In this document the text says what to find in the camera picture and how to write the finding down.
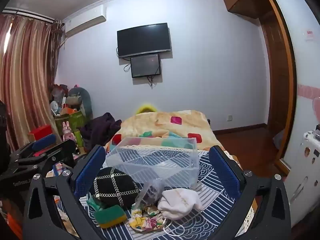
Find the black checkered plush hat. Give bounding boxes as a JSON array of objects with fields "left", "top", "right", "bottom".
[{"left": 89, "top": 167, "right": 140, "bottom": 209}]

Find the green yellow sponge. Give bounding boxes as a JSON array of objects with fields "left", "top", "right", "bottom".
[{"left": 93, "top": 205, "right": 127, "bottom": 229}]

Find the clear plastic storage box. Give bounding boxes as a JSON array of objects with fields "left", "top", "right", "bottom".
[{"left": 104, "top": 137, "right": 200, "bottom": 189}]

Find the white sock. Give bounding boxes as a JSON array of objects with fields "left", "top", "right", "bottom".
[{"left": 157, "top": 188, "right": 203, "bottom": 220}]

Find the clear plastic bag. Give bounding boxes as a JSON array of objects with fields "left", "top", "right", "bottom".
[{"left": 133, "top": 178, "right": 164, "bottom": 209}]

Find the floral fabric scrunchie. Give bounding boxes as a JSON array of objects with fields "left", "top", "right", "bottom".
[{"left": 129, "top": 205, "right": 165, "bottom": 232}]

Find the red box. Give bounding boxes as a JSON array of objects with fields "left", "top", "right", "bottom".
[{"left": 27, "top": 125, "right": 53, "bottom": 142}]

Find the pink rabbit toy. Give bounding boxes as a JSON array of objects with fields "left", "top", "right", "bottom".
[{"left": 62, "top": 121, "right": 76, "bottom": 142}]

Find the green bottle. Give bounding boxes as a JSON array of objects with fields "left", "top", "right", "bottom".
[{"left": 74, "top": 129, "right": 84, "bottom": 147}]

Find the green cardboard box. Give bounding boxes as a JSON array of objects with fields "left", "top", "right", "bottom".
[{"left": 54, "top": 111, "right": 87, "bottom": 135}]

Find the dark purple clothing pile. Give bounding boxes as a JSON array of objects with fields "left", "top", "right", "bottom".
[{"left": 80, "top": 112, "right": 122, "bottom": 151}]

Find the grey plush dinosaur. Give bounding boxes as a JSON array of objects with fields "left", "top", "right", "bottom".
[{"left": 66, "top": 87, "right": 93, "bottom": 119}]

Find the blue white patterned cloth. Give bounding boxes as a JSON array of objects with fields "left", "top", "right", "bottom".
[{"left": 95, "top": 151, "right": 235, "bottom": 239}]

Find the white suitcase with stickers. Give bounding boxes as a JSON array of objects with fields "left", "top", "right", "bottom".
[{"left": 284, "top": 130, "right": 319, "bottom": 226}]

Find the colourful fleece blanket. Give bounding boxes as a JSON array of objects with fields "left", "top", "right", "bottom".
[{"left": 105, "top": 110, "right": 225, "bottom": 152}]

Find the white face mask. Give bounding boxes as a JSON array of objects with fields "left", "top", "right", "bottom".
[{"left": 162, "top": 218, "right": 186, "bottom": 237}]

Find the striped red curtain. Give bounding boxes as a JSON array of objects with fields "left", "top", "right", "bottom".
[{"left": 1, "top": 14, "right": 62, "bottom": 150}]

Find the wooden door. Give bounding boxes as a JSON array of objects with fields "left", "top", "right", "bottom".
[{"left": 260, "top": 11, "right": 289, "bottom": 149}]

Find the white air conditioner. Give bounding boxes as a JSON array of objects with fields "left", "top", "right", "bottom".
[{"left": 65, "top": 4, "right": 107, "bottom": 38}]

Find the white sliding wardrobe door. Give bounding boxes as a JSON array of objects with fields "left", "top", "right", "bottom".
[{"left": 266, "top": 0, "right": 320, "bottom": 160}]

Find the small wall monitor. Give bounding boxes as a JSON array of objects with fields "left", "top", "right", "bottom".
[{"left": 130, "top": 54, "right": 161, "bottom": 78}]

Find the large wall television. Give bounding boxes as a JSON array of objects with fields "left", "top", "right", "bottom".
[{"left": 117, "top": 23, "right": 171, "bottom": 58}]

